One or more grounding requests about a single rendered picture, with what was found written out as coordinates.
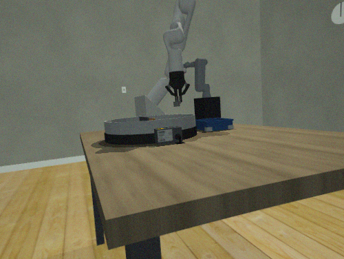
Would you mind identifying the blue crate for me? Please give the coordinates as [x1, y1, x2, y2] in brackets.
[195, 118, 234, 132]

